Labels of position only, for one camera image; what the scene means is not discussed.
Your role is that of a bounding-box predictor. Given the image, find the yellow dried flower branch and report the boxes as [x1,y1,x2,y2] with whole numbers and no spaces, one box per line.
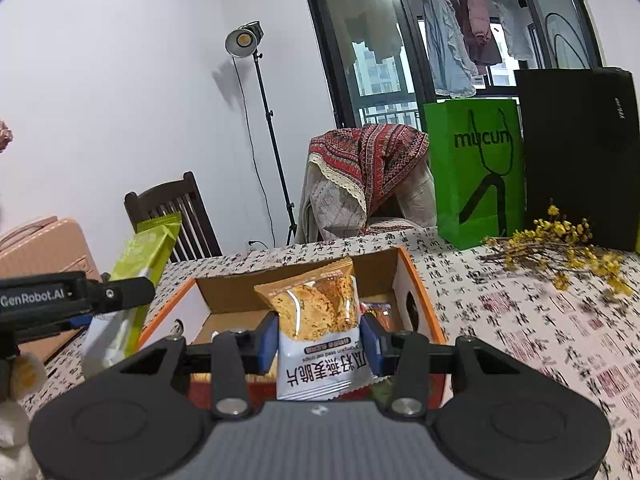
[480,205,636,299]

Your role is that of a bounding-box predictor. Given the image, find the studio lamp on stand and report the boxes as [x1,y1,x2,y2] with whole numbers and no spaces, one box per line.
[224,20,298,246]

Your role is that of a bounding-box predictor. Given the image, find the dark wooden chair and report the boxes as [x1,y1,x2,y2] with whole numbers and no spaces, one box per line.
[124,171,222,262]

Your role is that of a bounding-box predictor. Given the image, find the dried pink roses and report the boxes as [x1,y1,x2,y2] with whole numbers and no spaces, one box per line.
[0,120,13,153]

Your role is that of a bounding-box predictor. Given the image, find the white gold oat crisp packet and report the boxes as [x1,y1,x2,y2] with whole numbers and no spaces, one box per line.
[254,258,378,401]

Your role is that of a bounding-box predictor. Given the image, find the calligraphy print tablecloth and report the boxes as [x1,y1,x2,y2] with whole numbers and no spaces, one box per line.
[19,226,640,480]

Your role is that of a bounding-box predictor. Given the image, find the pink small suitcase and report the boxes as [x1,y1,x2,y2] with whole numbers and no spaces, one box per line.
[0,214,102,361]

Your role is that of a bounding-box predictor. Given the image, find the hanging light blue garment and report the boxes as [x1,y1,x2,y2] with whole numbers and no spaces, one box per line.
[422,0,478,99]

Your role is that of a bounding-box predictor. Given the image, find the red patterned blanket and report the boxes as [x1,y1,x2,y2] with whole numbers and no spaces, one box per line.
[308,124,428,214]

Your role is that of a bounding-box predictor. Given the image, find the green paper shopping bag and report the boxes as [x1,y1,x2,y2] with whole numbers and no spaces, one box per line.
[425,99,525,249]

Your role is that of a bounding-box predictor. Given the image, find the hanging pink jacket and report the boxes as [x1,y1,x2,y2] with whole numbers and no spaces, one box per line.
[457,0,502,76]

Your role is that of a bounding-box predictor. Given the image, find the black paper shopping bag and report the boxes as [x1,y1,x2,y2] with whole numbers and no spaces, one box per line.
[513,11,640,253]

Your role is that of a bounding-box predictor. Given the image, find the orange cardboard pumpkin box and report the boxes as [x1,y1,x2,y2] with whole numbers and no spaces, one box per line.
[138,247,445,404]

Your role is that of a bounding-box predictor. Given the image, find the green white snack bar packet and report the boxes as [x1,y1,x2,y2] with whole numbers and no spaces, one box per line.
[81,217,179,378]

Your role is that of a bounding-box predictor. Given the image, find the large red chips bag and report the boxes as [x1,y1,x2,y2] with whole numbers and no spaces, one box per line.
[360,301,404,333]

